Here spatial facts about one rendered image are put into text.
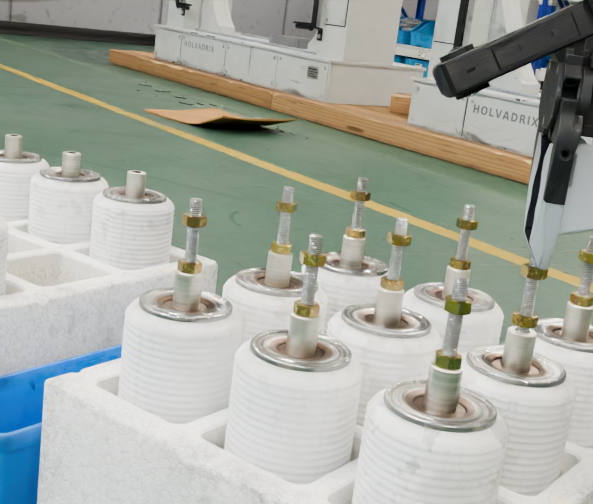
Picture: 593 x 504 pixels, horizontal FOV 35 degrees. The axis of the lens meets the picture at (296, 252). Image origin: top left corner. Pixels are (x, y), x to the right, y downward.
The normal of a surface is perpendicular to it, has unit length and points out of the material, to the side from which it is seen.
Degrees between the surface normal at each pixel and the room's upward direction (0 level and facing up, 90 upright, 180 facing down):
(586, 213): 85
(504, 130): 90
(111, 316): 90
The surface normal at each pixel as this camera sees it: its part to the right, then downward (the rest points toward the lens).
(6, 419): 0.77, 0.22
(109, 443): -0.61, 0.13
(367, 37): 0.58, 0.28
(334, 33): -0.80, 0.05
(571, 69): 0.02, -0.59
